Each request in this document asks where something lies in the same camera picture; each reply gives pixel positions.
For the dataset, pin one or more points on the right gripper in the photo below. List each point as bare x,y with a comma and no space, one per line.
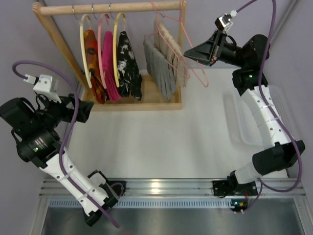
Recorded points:
218,46

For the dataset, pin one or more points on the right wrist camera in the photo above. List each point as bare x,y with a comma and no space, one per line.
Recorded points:
224,22

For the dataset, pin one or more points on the grey trousers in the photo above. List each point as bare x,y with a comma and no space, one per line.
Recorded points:
159,69

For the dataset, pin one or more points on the wooden clothes rack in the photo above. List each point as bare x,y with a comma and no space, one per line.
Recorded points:
152,99

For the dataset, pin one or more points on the magenta trousers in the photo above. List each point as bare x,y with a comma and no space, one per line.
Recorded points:
107,67

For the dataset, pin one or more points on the black white patterned trousers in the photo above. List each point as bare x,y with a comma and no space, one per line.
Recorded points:
130,79

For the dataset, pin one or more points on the beige trousers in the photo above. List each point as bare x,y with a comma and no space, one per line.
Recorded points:
171,49

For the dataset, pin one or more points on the yellow plastic hanger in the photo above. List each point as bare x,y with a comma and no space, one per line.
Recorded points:
114,44

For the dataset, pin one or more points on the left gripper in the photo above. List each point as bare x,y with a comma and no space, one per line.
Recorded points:
72,106

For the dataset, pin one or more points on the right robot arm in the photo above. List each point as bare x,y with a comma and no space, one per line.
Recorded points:
280,152

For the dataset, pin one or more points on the cream plastic hanger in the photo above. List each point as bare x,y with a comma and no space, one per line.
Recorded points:
82,45

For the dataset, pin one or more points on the aluminium mounting rail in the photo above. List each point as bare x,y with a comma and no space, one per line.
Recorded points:
174,193

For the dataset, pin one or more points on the pink plastic hanger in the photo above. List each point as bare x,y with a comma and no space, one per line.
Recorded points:
99,29

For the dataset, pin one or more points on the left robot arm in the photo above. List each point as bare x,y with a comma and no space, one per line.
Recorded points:
33,130

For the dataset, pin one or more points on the white plastic basket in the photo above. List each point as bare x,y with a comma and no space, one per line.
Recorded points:
248,130

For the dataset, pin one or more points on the orange camouflage trousers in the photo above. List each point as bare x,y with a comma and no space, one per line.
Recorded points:
91,51

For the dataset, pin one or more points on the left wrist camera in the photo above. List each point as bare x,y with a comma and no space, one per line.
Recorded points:
45,85

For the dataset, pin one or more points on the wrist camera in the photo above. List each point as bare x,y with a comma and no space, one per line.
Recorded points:
224,22
45,85

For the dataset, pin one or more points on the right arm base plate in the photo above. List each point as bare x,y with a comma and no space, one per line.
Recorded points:
222,188

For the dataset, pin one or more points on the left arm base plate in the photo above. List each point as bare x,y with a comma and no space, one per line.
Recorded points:
118,186

